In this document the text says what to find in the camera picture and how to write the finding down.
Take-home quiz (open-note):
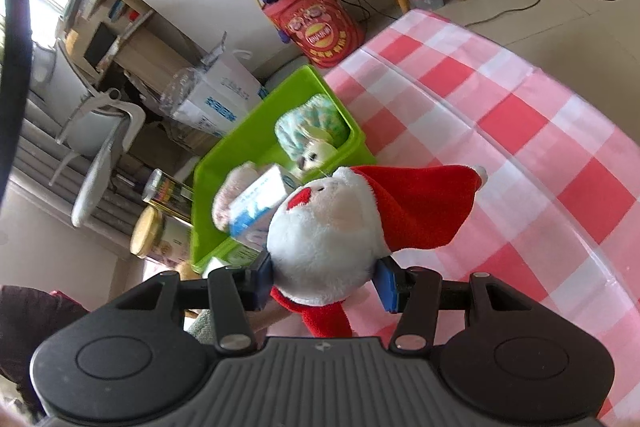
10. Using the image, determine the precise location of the santa plush toy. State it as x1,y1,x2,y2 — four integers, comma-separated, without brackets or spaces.
265,164,490,340

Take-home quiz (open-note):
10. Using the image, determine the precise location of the open metal tin can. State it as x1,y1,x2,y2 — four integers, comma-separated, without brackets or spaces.
141,168,195,224

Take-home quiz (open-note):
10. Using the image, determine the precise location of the black computer monitor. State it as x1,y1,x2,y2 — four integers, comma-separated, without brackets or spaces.
82,23,117,68

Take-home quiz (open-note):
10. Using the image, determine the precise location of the white cardboard box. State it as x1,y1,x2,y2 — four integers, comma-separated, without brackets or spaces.
170,49,266,140

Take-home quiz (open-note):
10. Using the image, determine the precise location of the pale pink plush toy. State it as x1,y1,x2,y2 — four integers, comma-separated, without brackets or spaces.
211,161,261,233

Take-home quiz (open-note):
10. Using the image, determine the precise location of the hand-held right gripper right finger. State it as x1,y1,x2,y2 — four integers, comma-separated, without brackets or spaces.
375,256,547,356

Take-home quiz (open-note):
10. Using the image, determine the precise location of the red printed fabric hamper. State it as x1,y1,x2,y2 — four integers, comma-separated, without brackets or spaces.
263,0,368,68

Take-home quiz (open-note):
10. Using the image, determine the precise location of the person's dark clothing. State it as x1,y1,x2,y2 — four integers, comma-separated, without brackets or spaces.
0,284,91,413

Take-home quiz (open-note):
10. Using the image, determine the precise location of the teal patterned plush toy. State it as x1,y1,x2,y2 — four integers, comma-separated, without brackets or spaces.
274,94,351,172

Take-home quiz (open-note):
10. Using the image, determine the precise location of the pink checkered tablecloth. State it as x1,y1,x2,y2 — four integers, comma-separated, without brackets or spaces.
250,9,640,427

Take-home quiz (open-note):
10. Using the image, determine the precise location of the grey office chair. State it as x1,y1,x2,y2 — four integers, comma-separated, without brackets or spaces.
50,39,148,228

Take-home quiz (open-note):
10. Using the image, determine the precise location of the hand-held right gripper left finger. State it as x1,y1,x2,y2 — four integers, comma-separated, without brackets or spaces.
101,253,274,354

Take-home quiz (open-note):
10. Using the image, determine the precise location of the wooden desk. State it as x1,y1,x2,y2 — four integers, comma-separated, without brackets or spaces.
55,0,201,108

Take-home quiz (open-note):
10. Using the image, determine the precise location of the gold lid tin can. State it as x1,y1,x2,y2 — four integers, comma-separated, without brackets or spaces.
129,205,193,265

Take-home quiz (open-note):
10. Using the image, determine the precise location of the blue white milk carton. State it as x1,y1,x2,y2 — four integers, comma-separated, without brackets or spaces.
227,164,296,253

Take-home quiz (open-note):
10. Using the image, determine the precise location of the green plastic bin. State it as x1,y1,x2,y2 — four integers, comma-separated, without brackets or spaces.
190,66,373,274

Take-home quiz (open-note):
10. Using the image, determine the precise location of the clear plastic bag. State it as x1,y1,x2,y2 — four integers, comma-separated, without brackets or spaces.
157,67,211,118

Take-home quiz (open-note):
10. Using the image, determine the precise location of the black floor cable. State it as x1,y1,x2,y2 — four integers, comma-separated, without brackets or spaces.
470,0,543,28

